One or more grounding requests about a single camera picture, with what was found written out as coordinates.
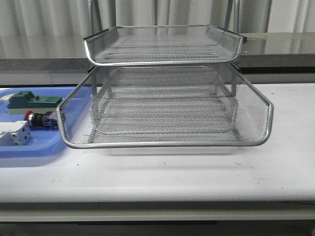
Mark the blue plastic tray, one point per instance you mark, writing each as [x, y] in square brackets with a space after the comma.
[43, 142]

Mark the green terminal block component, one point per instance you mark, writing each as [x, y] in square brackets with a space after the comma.
[23, 101]

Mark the red emergency stop button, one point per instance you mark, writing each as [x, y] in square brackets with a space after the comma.
[47, 120]

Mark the silver mesh tray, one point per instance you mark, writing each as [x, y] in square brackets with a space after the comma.
[163, 45]
[162, 116]
[251, 125]

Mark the silver mesh bottom tray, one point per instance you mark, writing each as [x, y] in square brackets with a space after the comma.
[162, 116]

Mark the silver mesh top tray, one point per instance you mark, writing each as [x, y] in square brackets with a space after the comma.
[163, 45]

